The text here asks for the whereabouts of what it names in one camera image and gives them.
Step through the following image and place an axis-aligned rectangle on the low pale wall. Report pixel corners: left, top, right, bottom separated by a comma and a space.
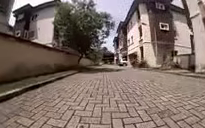
173, 53, 196, 71

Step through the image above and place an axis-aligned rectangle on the row of distant buildings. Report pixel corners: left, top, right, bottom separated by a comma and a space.
112, 21, 129, 65

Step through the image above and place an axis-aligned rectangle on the raised kerb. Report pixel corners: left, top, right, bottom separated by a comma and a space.
146, 67, 205, 82

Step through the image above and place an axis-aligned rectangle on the white two-storey building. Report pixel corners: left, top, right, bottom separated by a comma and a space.
12, 0, 62, 48

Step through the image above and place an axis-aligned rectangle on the large green tree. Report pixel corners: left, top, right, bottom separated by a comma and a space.
53, 0, 116, 65

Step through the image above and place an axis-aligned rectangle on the cream and brown building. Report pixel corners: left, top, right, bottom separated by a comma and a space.
123, 0, 195, 69

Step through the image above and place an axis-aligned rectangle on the grey brick paved road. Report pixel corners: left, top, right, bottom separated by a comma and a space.
0, 64, 205, 128

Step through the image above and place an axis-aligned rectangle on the tan boundary wall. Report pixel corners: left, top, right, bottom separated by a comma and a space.
0, 29, 96, 85

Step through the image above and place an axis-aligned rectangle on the grey building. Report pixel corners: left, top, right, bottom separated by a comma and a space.
0, 0, 16, 34

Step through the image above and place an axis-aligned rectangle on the pale building with pillar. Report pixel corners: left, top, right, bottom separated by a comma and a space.
185, 0, 205, 73

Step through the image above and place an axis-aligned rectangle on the white car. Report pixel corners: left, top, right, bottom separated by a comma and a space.
118, 59, 129, 67

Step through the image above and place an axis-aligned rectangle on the concrete kerb strip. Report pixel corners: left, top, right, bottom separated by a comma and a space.
0, 68, 82, 108

